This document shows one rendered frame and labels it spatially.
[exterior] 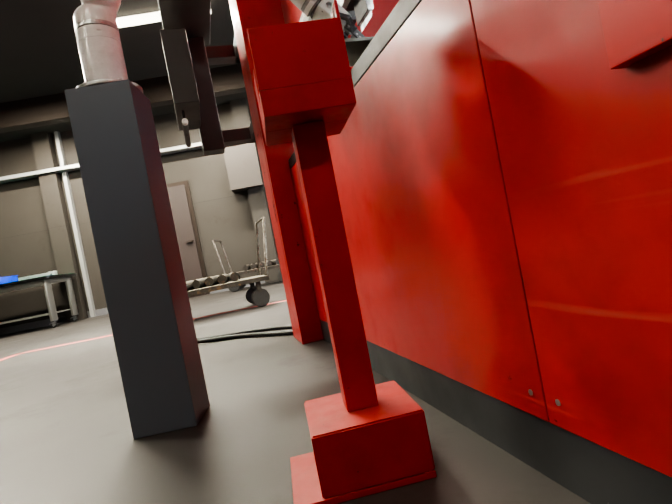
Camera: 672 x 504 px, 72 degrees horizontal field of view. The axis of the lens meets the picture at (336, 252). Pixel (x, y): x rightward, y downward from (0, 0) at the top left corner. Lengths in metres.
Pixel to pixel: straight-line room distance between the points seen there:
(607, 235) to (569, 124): 0.14
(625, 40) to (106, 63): 1.34
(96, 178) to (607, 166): 1.25
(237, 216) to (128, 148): 7.60
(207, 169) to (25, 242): 3.57
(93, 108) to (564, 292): 1.28
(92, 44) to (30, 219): 8.72
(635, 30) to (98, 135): 1.29
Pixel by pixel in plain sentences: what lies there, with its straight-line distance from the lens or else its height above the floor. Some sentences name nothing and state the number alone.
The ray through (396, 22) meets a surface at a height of 0.84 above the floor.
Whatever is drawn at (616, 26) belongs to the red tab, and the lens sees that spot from 0.58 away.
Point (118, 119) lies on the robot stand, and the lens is 1.49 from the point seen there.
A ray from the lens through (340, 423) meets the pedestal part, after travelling 0.87.
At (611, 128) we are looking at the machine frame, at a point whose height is 0.50.
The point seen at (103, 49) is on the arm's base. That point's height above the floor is 1.11.
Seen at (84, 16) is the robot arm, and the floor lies 1.21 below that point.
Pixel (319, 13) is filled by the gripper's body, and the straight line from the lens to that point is 1.55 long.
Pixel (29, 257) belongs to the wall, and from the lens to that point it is 10.23.
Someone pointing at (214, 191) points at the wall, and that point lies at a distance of 9.12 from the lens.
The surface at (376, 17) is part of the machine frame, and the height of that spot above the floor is 1.53.
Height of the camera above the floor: 0.43
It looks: 1 degrees down
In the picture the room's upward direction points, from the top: 11 degrees counter-clockwise
